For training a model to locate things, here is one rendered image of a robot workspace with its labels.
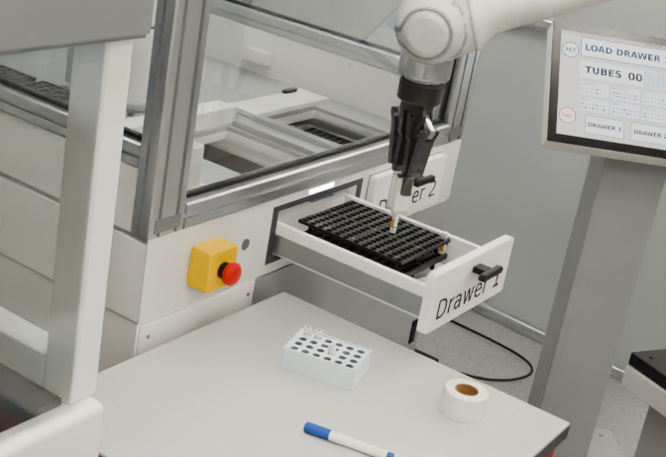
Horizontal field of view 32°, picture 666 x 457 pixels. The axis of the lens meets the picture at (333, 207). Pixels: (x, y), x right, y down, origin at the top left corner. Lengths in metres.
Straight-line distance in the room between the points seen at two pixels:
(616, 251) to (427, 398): 1.17
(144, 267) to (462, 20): 0.62
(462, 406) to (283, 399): 0.27
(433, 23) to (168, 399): 0.67
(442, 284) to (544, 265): 2.00
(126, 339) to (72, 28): 0.81
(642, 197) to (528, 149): 1.01
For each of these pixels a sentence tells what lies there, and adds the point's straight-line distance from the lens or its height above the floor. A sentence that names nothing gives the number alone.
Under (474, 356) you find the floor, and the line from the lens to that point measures 3.78.
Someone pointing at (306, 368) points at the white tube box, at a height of 0.77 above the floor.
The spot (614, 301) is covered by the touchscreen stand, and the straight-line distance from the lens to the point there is 3.01.
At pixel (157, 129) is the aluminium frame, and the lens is 1.75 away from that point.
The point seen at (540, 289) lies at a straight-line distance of 3.94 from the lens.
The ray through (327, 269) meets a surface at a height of 0.85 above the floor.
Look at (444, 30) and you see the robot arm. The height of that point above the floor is 1.34.
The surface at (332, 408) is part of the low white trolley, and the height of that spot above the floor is 0.76.
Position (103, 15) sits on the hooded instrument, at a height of 1.39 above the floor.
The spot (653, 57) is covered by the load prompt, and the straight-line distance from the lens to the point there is 2.88.
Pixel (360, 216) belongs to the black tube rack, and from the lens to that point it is 2.16.
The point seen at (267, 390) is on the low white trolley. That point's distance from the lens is 1.82.
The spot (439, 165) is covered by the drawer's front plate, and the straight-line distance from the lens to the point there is 2.52.
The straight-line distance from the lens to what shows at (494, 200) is 3.97.
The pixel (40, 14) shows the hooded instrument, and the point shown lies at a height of 1.40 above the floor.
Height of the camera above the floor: 1.66
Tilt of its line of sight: 20 degrees down
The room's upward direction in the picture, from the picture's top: 10 degrees clockwise
